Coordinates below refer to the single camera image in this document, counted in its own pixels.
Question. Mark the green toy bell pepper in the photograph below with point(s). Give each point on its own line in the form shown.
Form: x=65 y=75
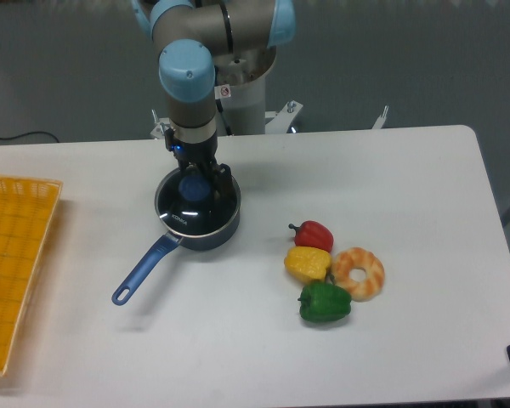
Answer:
x=322 y=302

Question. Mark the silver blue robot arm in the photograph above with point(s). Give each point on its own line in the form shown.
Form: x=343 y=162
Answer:
x=188 y=36

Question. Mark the red toy bell pepper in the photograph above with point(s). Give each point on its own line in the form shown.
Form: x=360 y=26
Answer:
x=313 y=234

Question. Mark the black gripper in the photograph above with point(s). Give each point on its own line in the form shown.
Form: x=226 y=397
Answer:
x=191 y=157

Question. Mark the yellow plastic basket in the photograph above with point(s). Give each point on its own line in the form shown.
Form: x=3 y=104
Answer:
x=27 y=207

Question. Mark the glass pot lid blue knob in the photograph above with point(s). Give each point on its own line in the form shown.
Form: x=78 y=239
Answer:
x=188 y=209

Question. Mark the dark blue saucepan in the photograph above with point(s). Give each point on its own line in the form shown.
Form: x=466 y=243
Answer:
x=162 y=247

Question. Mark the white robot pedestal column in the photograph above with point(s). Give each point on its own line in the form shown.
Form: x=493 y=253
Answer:
x=245 y=74

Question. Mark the white metal base frame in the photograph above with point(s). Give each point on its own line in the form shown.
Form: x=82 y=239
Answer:
x=276 y=122

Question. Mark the yellow toy bell pepper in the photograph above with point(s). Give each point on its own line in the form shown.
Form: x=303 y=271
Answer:
x=307 y=264

